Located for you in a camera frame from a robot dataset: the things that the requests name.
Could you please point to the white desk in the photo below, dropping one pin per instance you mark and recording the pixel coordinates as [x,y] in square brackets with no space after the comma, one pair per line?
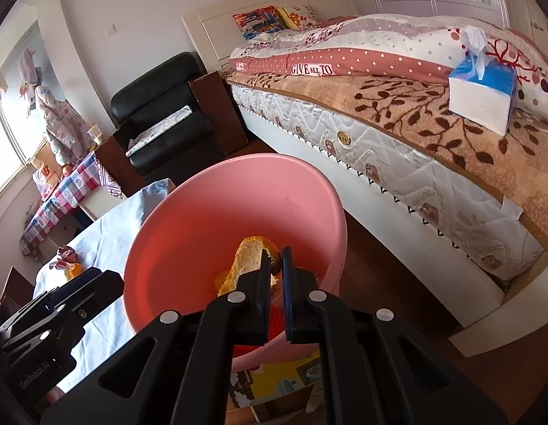
[96,206]

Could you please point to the cartoon printed cardboard box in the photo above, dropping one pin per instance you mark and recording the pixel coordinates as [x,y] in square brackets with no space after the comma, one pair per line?
[274,380]

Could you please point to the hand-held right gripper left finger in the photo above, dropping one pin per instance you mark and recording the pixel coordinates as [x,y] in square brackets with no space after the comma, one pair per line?
[258,292]

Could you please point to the orange flower pillow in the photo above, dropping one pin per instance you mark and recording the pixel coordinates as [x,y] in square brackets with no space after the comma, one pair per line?
[300,17]

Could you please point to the pink plastic basin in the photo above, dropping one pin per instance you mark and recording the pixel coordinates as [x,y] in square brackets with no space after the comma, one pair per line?
[238,199]

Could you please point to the floral seat cushion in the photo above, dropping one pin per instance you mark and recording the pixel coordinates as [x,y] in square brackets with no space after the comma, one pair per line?
[158,128]

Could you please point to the white wall switch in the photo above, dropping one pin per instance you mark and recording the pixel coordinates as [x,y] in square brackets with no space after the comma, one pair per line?
[110,31]

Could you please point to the checkered tablecloth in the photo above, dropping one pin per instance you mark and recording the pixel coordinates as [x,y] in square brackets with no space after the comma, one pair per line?
[61,195]

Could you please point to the bed with patterned bedding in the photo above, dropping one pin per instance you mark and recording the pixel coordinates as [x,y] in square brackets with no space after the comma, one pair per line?
[282,146]

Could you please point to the brown wooden furniture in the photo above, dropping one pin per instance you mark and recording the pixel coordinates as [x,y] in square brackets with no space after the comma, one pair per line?
[15,283]

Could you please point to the white cup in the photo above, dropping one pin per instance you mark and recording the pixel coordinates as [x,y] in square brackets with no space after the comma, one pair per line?
[94,134]

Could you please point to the colourful printed pillow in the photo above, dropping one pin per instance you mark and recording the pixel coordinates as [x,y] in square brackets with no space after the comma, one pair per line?
[258,22]

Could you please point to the blue white tissue pack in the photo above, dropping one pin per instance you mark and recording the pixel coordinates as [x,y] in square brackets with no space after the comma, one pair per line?
[482,93]

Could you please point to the window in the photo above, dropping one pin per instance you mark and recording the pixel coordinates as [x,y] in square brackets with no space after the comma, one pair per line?
[8,141]

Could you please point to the hanging floral clothes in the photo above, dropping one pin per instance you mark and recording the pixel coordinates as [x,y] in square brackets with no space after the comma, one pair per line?
[61,119]

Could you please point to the black leather armchair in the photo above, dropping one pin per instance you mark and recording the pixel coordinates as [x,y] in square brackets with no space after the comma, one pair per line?
[158,93]

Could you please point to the brown wooden cabinet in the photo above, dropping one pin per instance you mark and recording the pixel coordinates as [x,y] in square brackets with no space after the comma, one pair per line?
[110,159]

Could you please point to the pink polka dot quilt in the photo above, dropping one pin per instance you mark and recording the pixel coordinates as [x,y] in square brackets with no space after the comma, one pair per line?
[367,44]

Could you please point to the orange fruit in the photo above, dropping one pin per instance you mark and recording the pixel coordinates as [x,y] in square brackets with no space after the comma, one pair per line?
[66,169]

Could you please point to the white quilted mattress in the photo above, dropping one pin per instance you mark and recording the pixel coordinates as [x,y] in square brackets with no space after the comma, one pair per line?
[389,164]

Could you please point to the small orange peel piece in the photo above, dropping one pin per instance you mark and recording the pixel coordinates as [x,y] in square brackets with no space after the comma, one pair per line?
[74,271]

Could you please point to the brown wooden nightstand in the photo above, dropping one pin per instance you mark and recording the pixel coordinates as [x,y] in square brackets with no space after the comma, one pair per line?
[216,110]

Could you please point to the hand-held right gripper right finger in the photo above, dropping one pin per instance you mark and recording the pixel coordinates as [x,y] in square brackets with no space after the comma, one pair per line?
[288,301]

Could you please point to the white dark patterned cloth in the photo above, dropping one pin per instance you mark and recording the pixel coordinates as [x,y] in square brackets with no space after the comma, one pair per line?
[114,188]

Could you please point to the white red shopping bag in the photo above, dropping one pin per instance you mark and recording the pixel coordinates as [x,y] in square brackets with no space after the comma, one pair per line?
[46,172]

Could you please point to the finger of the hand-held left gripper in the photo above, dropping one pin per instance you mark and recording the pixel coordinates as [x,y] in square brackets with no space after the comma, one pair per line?
[79,283]
[101,290]

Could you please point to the dark red wrapper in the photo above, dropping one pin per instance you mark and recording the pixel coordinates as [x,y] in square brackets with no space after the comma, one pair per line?
[66,254]

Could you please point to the light blue tablecloth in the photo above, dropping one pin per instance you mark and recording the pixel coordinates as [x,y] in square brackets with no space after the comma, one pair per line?
[105,239]

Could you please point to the brown leaf pattern blanket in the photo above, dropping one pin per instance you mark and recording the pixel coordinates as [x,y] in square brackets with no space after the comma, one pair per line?
[433,115]

